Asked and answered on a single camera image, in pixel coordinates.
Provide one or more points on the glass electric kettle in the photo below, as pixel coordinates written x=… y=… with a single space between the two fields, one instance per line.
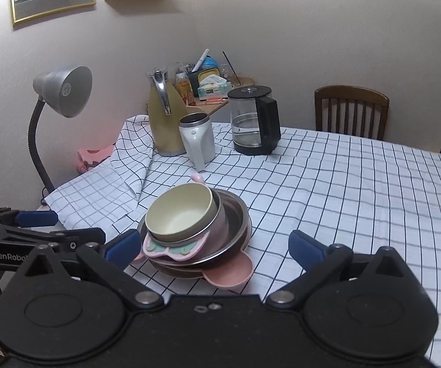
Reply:
x=253 y=122

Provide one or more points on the large stainless steel bowl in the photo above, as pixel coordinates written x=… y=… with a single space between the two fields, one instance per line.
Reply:
x=235 y=218

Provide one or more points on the yellow thermos jug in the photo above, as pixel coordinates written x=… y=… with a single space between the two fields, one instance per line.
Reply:
x=164 y=130

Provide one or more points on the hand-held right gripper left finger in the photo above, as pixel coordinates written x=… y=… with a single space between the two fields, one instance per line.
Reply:
x=122 y=247

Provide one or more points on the pink plastic item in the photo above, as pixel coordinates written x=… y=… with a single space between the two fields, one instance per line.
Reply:
x=93 y=157

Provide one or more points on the tissue box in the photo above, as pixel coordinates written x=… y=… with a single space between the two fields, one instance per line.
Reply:
x=214 y=88

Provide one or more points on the grey gooseneck desk lamp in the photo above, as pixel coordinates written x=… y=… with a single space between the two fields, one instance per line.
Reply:
x=63 y=92

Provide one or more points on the cream round bowl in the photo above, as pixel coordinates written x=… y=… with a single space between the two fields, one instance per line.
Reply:
x=178 y=214

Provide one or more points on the pink divided plate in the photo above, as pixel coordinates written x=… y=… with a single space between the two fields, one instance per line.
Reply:
x=228 y=276

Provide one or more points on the black and yellow container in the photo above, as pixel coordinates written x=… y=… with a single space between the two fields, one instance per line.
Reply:
x=205 y=76

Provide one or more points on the pink bowl with steel liner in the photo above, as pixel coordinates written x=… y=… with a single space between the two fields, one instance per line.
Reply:
x=212 y=234

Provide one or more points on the checked white tablecloth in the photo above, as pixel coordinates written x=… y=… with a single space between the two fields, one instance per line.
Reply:
x=339 y=199

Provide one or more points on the orange drink bottle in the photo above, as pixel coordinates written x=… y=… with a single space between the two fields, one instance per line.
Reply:
x=185 y=90

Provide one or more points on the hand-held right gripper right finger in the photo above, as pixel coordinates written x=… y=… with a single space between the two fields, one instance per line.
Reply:
x=304 y=253

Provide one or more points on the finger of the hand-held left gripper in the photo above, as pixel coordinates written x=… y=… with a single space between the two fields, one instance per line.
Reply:
x=36 y=218
x=86 y=237

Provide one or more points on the wooden slat-back chair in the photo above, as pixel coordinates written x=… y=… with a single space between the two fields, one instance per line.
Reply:
x=350 y=111

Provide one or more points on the white insulated mug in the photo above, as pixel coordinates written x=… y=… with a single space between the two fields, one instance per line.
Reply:
x=199 y=142

